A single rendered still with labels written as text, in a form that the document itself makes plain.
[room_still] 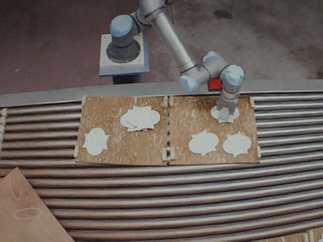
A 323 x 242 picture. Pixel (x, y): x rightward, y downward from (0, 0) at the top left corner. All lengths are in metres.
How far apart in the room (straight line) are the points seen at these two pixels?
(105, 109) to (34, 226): 0.68
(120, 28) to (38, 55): 1.71
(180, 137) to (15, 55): 2.24
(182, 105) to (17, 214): 0.92
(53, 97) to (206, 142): 0.79
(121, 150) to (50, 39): 2.07
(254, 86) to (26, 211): 1.27
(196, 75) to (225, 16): 2.17
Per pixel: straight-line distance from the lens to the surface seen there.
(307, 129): 1.83
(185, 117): 1.70
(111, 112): 1.72
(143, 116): 1.66
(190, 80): 1.44
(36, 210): 1.49
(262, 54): 3.32
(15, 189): 1.55
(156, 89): 1.80
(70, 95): 1.84
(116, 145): 1.64
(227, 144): 1.64
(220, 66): 1.50
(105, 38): 2.07
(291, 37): 3.60
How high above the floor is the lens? 2.39
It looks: 59 degrees down
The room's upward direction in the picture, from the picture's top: straight up
